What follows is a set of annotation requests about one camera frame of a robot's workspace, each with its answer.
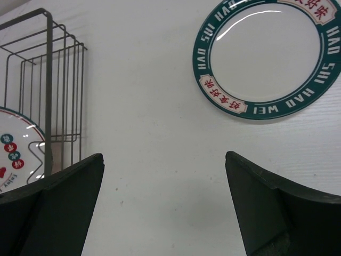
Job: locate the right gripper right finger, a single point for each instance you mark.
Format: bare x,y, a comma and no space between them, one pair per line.
277,216

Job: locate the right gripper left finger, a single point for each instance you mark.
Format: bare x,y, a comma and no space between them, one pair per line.
51,216

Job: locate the white plate red characters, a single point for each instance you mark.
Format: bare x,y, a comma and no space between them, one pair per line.
22,150

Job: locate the green rimmed white plate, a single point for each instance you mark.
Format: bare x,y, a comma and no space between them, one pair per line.
262,60

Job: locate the wire dish rack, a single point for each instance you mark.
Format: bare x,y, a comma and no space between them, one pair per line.
43,69

